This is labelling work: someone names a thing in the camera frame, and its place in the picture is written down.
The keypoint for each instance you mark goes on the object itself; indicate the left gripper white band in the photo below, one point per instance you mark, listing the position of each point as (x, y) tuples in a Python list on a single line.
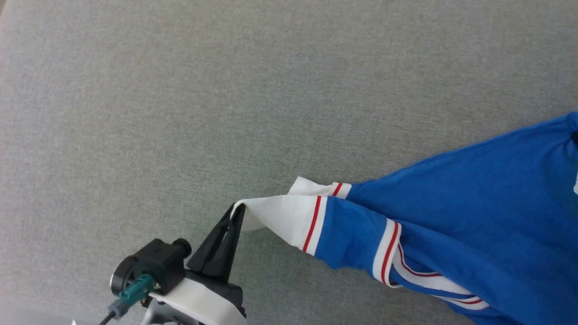
[(203, 302)]

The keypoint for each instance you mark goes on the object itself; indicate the blue shirt with white sleeves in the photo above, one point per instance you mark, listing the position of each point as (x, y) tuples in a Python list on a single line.
[(460, 221)]

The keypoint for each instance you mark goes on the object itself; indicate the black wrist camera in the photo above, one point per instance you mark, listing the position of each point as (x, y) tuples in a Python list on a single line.
[(151, 264)]

